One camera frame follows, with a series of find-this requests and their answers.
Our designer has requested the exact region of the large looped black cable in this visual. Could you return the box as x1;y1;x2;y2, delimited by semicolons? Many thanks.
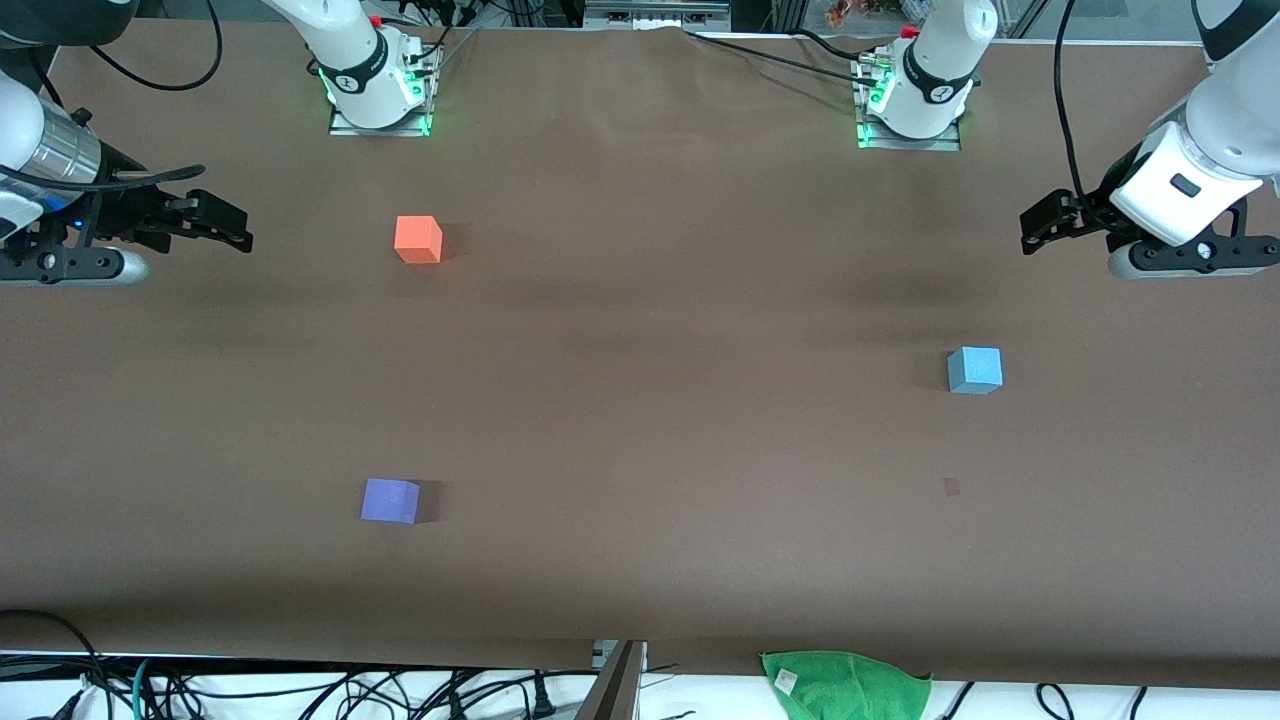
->
0;609;109;720

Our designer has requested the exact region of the tangled black cable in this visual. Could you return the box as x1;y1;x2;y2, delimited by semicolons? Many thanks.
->
150;665;601;720

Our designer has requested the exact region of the grey metal profile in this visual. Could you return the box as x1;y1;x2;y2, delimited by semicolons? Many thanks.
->
575;640;646;720

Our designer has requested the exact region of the purple foam block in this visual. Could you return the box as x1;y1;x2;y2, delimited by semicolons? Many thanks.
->
360;477;422;525

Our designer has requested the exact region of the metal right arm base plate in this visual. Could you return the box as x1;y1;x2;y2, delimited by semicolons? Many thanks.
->
328;45;435;137

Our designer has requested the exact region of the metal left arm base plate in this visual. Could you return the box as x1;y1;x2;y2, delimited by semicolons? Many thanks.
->
855;58;963;152

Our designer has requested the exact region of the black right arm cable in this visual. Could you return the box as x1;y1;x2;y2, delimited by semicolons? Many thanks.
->
88;0;223;92

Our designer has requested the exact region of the long straight black cable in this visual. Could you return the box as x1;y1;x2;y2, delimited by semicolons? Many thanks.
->
685;30;881;83

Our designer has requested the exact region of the brown table cover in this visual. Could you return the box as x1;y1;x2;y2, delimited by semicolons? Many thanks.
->
0;20;1280;691

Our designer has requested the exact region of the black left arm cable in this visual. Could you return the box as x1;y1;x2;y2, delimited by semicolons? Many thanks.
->
1054;0;1113;229

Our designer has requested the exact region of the green cloth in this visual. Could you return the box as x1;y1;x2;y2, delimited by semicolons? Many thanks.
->
760;650;933;720

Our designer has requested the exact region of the short curved black cable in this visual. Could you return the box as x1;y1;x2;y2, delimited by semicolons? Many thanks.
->
788;28;867;61

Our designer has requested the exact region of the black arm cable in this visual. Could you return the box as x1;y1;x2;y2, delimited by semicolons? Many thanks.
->
1054;0;1113;229
88;0;223;92

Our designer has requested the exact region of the blue foam block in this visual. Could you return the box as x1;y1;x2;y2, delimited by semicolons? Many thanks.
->
947;346;1004;396

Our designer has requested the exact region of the orange toy figure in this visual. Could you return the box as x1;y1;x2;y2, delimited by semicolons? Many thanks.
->
826;0;901;29

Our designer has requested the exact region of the orange foam block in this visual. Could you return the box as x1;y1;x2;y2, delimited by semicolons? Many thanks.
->
394;215;444;265

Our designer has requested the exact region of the silver power strip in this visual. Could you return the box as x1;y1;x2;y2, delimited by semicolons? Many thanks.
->
584;0;732;31

